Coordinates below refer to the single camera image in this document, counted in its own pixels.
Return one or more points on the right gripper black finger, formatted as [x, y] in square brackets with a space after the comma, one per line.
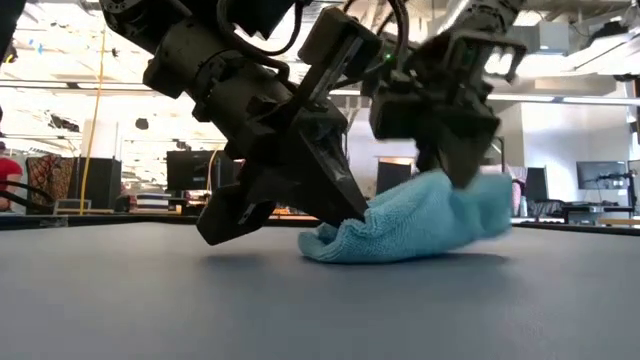
[460, 155]

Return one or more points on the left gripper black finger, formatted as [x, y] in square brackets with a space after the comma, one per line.
[315, 185]

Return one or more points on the light blue microfiber towel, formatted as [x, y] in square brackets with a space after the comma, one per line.
[410, 225]

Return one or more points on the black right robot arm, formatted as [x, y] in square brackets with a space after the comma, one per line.
[490, 17]

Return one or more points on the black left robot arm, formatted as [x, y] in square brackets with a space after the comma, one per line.
[175, 55]

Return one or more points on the pink cloth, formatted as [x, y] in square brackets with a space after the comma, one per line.
[517, 195]

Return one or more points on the black door panel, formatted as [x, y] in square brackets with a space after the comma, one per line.
[392, 175]

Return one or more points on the black monitor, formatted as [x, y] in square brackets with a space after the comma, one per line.
[192, 170]

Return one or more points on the long ceiling light strip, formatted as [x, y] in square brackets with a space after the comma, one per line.
[575, 100]

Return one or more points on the brown patterned cloth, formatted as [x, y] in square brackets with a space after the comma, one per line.
[47, 180]

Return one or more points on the black curved tube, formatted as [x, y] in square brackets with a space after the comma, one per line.
[30, 192]

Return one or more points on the person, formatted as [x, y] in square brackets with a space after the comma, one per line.
[7, 175]

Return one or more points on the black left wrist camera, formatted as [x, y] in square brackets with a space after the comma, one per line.
[235, 215]

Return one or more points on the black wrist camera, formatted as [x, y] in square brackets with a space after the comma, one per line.
[340, 50]
[235, 215]

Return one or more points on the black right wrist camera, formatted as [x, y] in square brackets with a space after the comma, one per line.
[340, 50]

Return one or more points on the wall-mounted screen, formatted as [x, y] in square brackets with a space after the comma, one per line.
[600, 175]

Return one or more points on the black aluminium table frame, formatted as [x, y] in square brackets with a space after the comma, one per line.
[100, 220]

